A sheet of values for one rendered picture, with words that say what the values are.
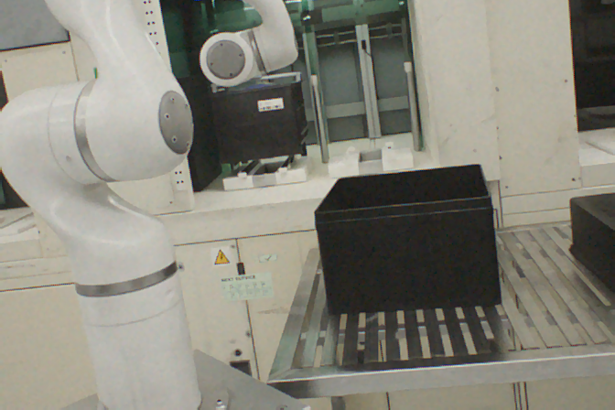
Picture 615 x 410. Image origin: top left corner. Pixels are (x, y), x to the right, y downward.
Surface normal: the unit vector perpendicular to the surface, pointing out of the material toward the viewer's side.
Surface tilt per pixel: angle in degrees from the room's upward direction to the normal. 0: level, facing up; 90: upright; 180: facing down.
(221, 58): 90
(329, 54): 90
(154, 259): 89
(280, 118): 90
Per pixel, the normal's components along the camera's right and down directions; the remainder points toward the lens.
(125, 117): 0.03, 0.01
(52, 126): -0.35, -0.04
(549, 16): -0.10, 0.18
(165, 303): 0.80, 0.00
